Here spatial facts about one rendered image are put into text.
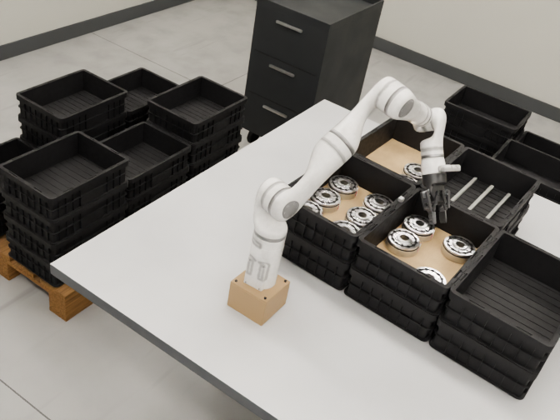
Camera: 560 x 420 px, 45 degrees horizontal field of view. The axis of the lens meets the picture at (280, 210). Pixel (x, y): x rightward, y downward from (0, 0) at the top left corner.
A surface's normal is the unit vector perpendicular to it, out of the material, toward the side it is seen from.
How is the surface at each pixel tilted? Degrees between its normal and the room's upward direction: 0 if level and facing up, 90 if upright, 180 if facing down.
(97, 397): 0
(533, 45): 90
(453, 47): 90
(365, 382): 0
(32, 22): 90
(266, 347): 0
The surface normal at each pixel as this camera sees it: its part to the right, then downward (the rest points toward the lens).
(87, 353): 0.15, -0.79
